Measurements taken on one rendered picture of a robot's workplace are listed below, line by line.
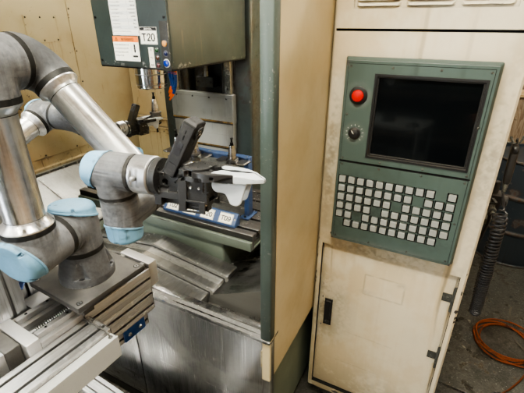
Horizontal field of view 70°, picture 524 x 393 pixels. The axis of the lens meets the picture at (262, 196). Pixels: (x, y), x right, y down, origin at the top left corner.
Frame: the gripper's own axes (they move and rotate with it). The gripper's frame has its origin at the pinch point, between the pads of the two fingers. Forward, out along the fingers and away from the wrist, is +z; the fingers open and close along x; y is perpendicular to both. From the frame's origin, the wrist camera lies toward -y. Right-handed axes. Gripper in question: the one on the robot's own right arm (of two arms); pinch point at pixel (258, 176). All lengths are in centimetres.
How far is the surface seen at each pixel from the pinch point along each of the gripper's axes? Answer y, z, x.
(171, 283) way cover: 77, -63, -76
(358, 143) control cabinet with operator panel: 4, 14, -75
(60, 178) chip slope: 57, -189, -144
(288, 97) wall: -11.3, -5.3, -44.2
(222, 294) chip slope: 77, -37, -76
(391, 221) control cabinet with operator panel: 32, 29, -76
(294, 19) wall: -31, -5, -44
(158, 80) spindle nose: -13, -90, -117
